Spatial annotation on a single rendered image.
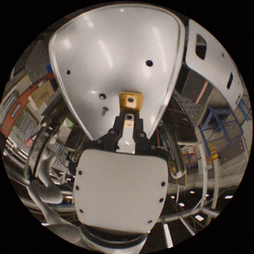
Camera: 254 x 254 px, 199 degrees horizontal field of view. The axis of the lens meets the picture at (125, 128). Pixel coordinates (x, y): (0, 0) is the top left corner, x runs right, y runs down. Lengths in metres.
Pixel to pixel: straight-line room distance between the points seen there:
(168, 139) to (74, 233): 0.36
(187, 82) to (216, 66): 0.08
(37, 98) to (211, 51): 0.30
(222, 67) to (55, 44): 0.29
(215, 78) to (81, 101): 0.27
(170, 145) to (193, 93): 0.13
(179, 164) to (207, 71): 0.18
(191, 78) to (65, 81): 0.23
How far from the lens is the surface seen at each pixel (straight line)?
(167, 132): 0.19
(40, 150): 0.23
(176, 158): 0.17
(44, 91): 0.18
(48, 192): 0.52
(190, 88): 0.17
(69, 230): 0.28
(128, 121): 0.15
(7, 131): 0.20
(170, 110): 0.25
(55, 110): 0.22
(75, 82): 0.15
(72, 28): 0.16
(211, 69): 0.17
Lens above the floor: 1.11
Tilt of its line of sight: 36 degrees down
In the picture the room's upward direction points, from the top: 171 degrees counter-clockwise
